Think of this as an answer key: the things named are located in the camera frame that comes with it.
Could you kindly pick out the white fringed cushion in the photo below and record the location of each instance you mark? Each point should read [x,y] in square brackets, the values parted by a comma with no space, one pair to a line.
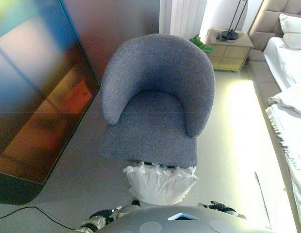
[160,185]

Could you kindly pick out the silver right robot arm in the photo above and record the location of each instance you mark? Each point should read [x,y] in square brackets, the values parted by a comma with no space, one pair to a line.
[221,207]

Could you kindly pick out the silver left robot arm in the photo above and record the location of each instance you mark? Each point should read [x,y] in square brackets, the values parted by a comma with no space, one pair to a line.
[99,219]

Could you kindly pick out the grey fabric tub armchair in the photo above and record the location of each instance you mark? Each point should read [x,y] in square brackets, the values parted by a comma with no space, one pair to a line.
[153,72]

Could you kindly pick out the green leafy plant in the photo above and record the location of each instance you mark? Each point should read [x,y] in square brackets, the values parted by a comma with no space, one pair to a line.
[201,46]

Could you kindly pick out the beige wooden nightstand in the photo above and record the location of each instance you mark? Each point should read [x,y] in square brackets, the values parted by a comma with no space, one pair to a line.
[228,55]

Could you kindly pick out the grey robot torso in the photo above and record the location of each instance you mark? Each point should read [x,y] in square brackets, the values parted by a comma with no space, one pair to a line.
[184,224]

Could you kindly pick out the white mattress sheet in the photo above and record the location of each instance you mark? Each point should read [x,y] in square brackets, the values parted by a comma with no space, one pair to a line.
[284,63]

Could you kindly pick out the white bed pillow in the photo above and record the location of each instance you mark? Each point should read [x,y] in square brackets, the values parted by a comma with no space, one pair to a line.
[294,31]

